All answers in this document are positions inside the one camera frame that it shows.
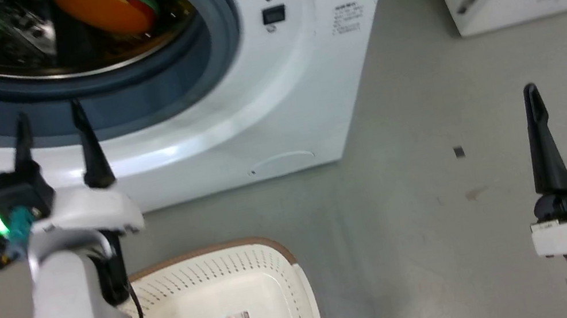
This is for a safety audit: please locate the cream perforated laundry basket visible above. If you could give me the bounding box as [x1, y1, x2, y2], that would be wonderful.
[111, 228, 322, 318]

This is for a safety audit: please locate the white front-load washing machine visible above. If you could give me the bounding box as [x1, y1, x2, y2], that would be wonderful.
[0, 0, 434, 239]

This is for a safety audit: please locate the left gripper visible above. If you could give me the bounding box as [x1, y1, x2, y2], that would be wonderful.
[0, 91, 149, 272]

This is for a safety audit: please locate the orange burger plush toy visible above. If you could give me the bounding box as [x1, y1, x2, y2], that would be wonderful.
[53, 0, 164, 47]

